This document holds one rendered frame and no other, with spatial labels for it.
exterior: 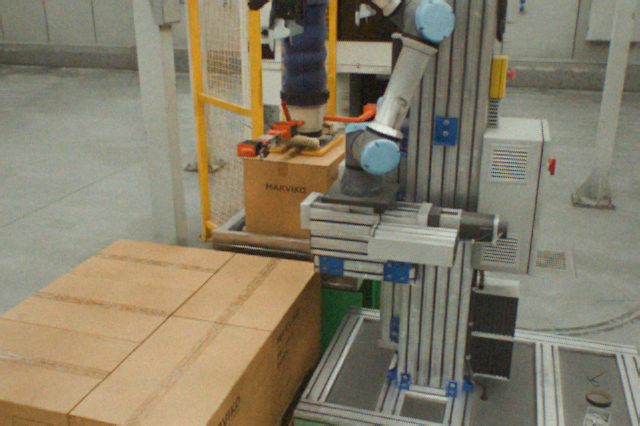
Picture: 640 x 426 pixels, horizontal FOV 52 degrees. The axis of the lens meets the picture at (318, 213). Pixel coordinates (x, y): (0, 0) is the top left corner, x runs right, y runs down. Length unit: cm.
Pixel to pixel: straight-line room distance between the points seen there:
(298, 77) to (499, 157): 115
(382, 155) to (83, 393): 114
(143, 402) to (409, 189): 111
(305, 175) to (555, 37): 886
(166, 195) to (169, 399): 210
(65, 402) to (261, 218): 130
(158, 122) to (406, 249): 216
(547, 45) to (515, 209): 925
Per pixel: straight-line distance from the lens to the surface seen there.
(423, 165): 226
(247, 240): 299
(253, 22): 356
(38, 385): 222
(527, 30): 1138
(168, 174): 391
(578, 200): 555
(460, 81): 219
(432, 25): 195
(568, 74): 1133
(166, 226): 403
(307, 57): 297
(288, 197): 291
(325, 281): 294
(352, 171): 213
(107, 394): 211
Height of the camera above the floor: 172
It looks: 20 degrees down
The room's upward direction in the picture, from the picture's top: straight up
